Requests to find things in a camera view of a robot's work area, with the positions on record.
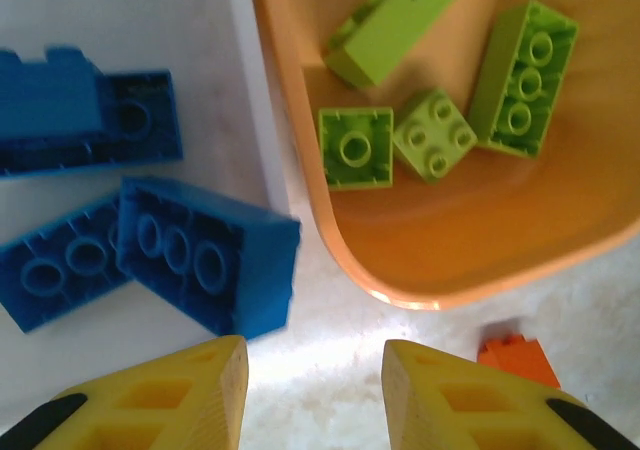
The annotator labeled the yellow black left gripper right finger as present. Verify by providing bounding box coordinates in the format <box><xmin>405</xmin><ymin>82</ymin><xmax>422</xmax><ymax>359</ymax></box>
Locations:
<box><xmin>382</xmin><ymin>339</ymin><xmax>640</xmax><ymax>450</ymax></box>

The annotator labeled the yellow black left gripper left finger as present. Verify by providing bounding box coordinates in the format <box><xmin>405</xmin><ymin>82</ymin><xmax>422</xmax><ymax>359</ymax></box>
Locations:
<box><xmin>0</xmin><ymin>334</ymin><xmax>250</xmax><ymax>450</ymax></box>

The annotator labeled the orange lego brick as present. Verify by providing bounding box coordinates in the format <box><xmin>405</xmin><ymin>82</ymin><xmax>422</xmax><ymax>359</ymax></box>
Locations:
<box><xmin>476</xmin><ymin>333</ymin><xmax>562</xmax><ymax>390</ymax></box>

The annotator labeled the blue lego brick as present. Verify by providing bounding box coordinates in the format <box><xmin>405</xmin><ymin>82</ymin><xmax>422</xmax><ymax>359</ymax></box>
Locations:
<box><xmin>0</xmin><ymin>44</ymin><xmax>184</xmax><ymax>179</ymax></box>
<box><xmin>0</xmin><ymin>194</ymin><xmax>139</xmax><ymax>334</ymax></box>
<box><xmin>115</xmin><ymin>176</ymin><xmax>303</xmax><ymax>342</ymax></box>

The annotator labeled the small green lego brick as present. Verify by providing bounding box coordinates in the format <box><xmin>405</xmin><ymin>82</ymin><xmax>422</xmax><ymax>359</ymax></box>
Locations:
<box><xmin>318</xmin><ymin>107</ymin><xmax>395</xmax><ymax>191</ymax></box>
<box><xmin>392</xmin><ymin>88</ymin><xmax>479</xmax><ymax>186</ymax></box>

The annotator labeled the long green lego brick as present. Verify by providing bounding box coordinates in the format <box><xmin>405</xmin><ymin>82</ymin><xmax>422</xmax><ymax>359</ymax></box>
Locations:
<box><xmin>323</xmin><ymin>0</ymin><xmax>480</xmax><ymax>90</ymax></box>
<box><xmin>468</xmin><ymin>0</ymin><xmax>580</xmax><ymax>160</ymax></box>

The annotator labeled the orange plastic container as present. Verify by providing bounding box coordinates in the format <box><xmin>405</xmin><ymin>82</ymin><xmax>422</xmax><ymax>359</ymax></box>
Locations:
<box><xmin>248</xmin><ymin>0</ymin><xmax>640</xmax><ymax>312</ymax></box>

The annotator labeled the white plastic container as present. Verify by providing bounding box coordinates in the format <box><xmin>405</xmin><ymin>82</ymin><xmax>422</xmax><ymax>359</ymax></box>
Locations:
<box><xmin>0</xmin><ymin>0</ymin><xmax>294</xmax><ymax>371</ymax></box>

